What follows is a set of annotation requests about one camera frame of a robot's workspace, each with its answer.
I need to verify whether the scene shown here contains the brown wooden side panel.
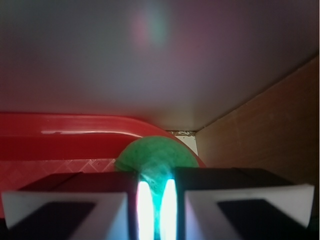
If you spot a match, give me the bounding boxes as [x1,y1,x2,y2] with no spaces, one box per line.
[195,57,320,185]

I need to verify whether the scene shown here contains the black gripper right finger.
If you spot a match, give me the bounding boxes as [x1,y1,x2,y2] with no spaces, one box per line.
[160,167,315,240]

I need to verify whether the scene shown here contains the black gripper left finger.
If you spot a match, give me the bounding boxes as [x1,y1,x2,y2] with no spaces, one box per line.
[1,171,153,240]

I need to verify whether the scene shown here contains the green ball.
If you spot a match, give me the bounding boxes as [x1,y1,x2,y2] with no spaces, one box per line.
[114,136,200,239]

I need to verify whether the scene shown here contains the red plastic tray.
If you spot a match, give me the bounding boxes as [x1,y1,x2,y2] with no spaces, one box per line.
[0,111,207,221]

